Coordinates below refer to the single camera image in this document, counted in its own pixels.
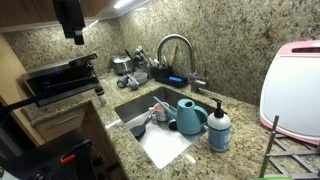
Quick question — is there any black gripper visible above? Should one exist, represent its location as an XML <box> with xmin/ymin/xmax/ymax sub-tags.
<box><xmin>52</xmin><ymin>0</ymin><xmax>87</xmax><ymax>46</ymax></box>

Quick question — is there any soap bottle with black pump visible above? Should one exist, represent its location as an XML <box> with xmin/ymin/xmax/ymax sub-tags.
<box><xmin>206</xmin><ymin>97</ymin><xmax>232</xmax><ymax>153</ymax></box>

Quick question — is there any small white bottle black cap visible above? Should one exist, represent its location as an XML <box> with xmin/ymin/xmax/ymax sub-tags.
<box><xmin>94</xmin><ymin>85</ymin><xmax>109</xmax><ymax>107</ymax></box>

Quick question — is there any under-cabinet light strip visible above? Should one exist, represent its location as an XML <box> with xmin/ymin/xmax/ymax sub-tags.
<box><xmin>83</xmin><ymin>19</ymin><xmax>100</xmax><ymax>31</ymax></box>
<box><xmin>112</xmin><ymin>0</ymin><xmax>134</xmax><ymax>10</ymax></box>

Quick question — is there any black flat countertop appliance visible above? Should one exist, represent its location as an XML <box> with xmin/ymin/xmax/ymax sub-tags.
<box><xmin>19</xmin><ymin>53</ymin><xmax>101</xmax><ymax>108</ymax></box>

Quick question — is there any black silver kitchen gadget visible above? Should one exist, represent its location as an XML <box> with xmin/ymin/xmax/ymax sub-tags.
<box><xmin>132</xmin><ymin>45</ymin><xmax>150</xmax><ymax>73</ymax></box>

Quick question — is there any grey kitchen gadget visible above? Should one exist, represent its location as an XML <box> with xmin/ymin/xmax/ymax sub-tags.
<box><xmin>116</xmin><ymin>73</ymin><xmax>140</xmax><ymax>92</ymax></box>

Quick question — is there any grey bowl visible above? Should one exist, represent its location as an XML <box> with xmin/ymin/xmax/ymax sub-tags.
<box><xmin>133</xmin><ymin>71</ymin><xmax>149</xmax><ymax>86</ymax></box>

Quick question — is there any steel sink basin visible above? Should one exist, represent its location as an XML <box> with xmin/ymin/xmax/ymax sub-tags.
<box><xmin>113</xmin><ymin>85</ymin><xmax>217</xmax><ymax>170</ymax></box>

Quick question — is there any wooden drawer front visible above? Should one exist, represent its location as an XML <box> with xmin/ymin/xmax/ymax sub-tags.
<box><xmin>34</xmin><ymin>106</ymin><xmax>87</xmax><ymax>143</ymax></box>

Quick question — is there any black utensil holder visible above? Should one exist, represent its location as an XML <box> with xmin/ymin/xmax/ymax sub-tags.
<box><xmin>149</xmin><ymin>64</ymin><xmax>174</xmax><ymax>85</ymax></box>

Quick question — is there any black metal pole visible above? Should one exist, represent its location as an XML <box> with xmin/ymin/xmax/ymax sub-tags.
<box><xmin>0</xmin><ymin>94</ymin><xmax>46</xmax><ymax>122</ymax></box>

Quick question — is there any black spatula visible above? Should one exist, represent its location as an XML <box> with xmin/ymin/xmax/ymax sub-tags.
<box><xmin>129</xmin><ymin>113</ymin><xmax>155</xmax><ymax>138</ymax></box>

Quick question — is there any black sponge tray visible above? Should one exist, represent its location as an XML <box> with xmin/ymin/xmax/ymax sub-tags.
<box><xmin>167</xmin><ymin>75</ymin><xmax>188</xmax><ymax>90</ymax></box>

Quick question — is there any pink and white mug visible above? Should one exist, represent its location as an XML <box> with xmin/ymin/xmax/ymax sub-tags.
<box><xmin>148</xmin><ymin>102</ymin><xmax>171</xmax><ymax>123</ymax></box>

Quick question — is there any steel gooseneck faucet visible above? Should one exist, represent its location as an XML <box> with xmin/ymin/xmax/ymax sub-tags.
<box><xmin>156</xmin><ymin>33</ymin><xmax>210</xmax><ymax>94</ymax></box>

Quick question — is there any black equipment case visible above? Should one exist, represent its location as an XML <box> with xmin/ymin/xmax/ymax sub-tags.
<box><xmin>0</xmin><ymin>128</ymin><xmax>101</xmax><ymax>180</ymax></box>

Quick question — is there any teal watering can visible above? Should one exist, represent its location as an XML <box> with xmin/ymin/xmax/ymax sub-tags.
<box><xmin>152</xmin><ymin>95</ymin><xmax>209</xmax><ymax>136</ymax></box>

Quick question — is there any plain white cutting board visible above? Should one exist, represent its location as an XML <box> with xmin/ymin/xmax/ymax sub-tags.
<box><xmin>124</xmin><ymin>111</ymin><xmax>206</xmax><ymax>170</ymax></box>

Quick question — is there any metal dish rack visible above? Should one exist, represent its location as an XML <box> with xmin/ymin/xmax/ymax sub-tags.
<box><xmin>259</xmin><ymin>114</ymin><xmax>320</xmax><ymax>180</ymax></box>

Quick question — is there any pink-rimmed white cutting board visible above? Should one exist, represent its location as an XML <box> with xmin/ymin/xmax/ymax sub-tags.
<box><xmin>259</xmin><ymin>39</ymin><xmax>320</xmax><ymax>146</ymax></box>

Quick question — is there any green plastic item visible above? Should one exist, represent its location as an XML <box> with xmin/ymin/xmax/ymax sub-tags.
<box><xmin>255</xmin><ymin>174</ymin><xmax>292</xmax><ymax>180</ymax></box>

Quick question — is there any wooden wall cabinet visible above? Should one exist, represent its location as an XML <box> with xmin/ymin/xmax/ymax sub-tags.
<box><xmin>0</xmin><ymin>0</ymin><xmax>114</xmax><ymax>30</ymax></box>

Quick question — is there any orange clamp handle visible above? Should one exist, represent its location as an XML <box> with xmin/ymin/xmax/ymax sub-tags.
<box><xmin>59</xmin><ymin>153</ymin><xmax>77</xmax><ymax>164</ymax></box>

